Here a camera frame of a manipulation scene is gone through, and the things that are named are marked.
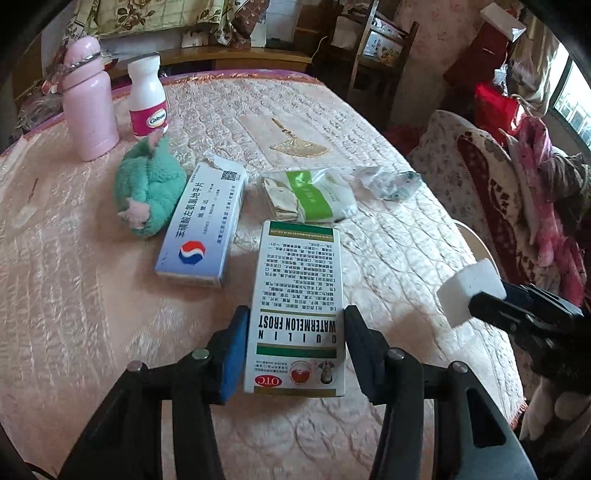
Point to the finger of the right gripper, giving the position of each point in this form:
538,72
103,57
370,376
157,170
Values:
513,315
531,292

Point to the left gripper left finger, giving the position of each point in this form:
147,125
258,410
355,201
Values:
227,350

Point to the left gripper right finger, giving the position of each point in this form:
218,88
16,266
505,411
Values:
367,348

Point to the white foam block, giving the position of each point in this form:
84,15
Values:
456,293

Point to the watermelon frost medicine box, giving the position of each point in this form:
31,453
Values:
296,344

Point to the blue white medicine box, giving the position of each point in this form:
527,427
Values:
197,242

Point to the green white tissue pack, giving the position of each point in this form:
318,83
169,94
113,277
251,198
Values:
308,196

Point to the pink floral blanket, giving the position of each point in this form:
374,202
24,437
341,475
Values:
529,148

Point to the cream waste bin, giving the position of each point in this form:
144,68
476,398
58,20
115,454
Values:
476,245

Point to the dark brown jacket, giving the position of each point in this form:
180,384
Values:
567,183

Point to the floral covered sofa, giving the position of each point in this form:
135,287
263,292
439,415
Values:
474,178

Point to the crumpled clear plastic wrapper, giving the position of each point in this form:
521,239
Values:
389,185

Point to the green plush toy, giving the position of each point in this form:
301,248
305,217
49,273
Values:
148,183

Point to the red bag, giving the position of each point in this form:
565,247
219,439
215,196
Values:
496,113

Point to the window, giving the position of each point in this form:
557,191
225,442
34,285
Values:
571,102

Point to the white pill bottle pink label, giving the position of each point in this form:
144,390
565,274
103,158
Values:
147,100

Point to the dark wooden chair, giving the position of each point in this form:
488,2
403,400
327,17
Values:
362,58

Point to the wooden tv cabinet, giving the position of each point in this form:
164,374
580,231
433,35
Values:
207,58

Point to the pink water bottle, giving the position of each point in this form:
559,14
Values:
87,100

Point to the floral cloth covered television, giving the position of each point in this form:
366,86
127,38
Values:
229,23

